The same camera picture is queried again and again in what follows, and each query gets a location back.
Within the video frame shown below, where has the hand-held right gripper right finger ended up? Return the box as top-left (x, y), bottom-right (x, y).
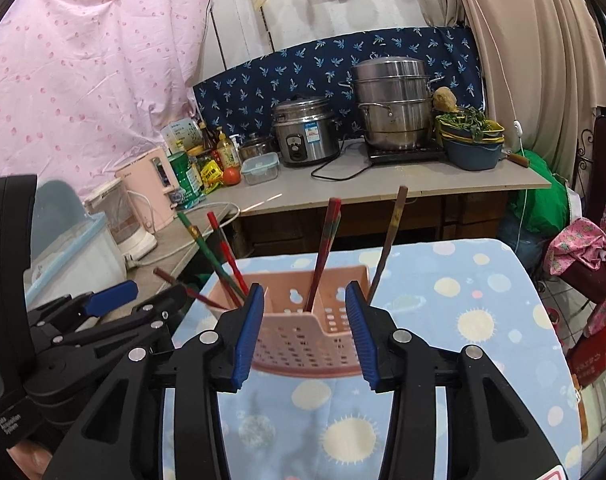
top-left (344, 281), bottom-right (568, 480)

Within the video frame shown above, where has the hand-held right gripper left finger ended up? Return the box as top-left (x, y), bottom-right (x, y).
top-left (42, 282), bottom-right (266, 480)

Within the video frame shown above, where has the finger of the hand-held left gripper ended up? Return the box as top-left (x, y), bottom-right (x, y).
top-left (28, 280), bottom-right (140, 341)
top-left (48, 285), bottom-right (190, 361)

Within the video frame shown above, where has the pink plastic utensil basket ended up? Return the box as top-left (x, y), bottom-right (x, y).
top-left (205, 266), bottom-right (376, 378)

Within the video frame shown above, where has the green chopstick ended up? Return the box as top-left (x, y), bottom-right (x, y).
top-left (176, 210), bottom-right (248, 308)

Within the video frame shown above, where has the dark maroon chopstick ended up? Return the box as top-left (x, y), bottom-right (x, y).
top-left (305, 197), bottom-right (342, 312)

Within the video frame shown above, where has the person's left hand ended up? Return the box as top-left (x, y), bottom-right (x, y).
top-left (7, 440), bottom-right (54, 478)

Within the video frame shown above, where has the dark red chopstick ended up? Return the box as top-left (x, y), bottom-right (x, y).
top-left (153, 267), bottom-right (224, 309)

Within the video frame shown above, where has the white dish box blue lid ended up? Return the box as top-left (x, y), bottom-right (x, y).
top-left (23, 180), bottom-right (128, 311)

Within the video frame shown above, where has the white blender appliance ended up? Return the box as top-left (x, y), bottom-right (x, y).
top-left (83, 180), bottom-right (158, 261)

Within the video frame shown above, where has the brown chopstick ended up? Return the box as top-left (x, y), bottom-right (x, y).
top-left (367, 185), bottom-right (410, 305)

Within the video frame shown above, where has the pink kitchen appliance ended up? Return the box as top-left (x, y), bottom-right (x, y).
top-left (114, 147), bottom-right (181, 236)

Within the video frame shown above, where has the blue planet-print tablecloth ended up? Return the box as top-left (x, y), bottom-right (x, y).
top-left (170, 239), bottom-right (584, 480)

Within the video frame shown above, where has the green tin can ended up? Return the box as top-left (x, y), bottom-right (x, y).
top-left (167, 150), bottom-right (206, 210)

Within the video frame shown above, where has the yellow snack packet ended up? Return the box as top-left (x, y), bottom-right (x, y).
top-left (200, 157), bottom-right (224, 193)

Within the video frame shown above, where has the clear food container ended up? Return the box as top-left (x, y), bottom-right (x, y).
top-left (240, 152), bottom-right (281, 186)

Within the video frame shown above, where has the yellow oil bottle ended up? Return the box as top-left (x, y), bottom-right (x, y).
top-left (215, 126), bottom-right (241, 171)

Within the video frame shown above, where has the white printed carton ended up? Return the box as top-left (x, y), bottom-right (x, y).
top-left (162, 117), bottom-right (204, 153)

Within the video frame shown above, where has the black induction cooker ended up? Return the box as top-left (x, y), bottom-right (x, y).
top-left (367, 139), bottom-right (446, 165)

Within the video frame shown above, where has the small steel pot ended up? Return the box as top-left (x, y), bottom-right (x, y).
top-left (238, 132), bottom-right (278, 161)

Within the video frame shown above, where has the pink dotted curtain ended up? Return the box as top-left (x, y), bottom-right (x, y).
top-left (0, 0), bottom-right (211, 201)

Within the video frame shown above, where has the steel rice cooker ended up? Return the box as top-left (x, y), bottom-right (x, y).
top-left (272, 96), bottom-right (341, 167)

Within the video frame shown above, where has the blue plastic basin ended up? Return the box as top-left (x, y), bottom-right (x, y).
top-left (443, 137), bottom-right (504, 171)

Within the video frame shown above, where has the green plastic bag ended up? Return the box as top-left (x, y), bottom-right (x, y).
top-left (513, 150), bottom-right (571, 236)

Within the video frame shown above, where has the steel steamer pot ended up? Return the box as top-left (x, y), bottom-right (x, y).
top-left (339, 57), bottom-right (444, 152)

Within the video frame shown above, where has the pink floral cloth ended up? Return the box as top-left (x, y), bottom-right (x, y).
top-left (543, 217), bottom-right (606, 338)

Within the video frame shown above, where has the yellow plastic basin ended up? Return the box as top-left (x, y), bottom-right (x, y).
top-left (437, 117), bottom-right (506, 145)

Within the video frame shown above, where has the red bag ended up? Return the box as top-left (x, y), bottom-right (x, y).
top-left (565, 310), bottom-right (606, 391)

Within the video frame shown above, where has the brown root vegetable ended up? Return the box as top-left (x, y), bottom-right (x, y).
top-left (433, 86), bottom-right (458, 112)

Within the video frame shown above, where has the navy leaf-print cloth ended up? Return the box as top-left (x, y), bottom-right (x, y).
top-left (193, 26), bottom-right (486, 146)

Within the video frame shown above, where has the dark wooden chair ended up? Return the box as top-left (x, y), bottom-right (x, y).
top-left (573, 115), bottom-right (606, 221)

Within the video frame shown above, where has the beige curtain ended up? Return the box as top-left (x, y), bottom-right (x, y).
top-left (408, 0), bottom-right (606, 176)

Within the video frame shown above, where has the white appliance cord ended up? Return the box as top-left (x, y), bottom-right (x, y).
top-left (125, 201), bottom-right (241, 266)

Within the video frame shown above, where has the black power cord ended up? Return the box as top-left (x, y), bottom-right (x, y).
top-left (310, 142), bottom-right (378, 182)

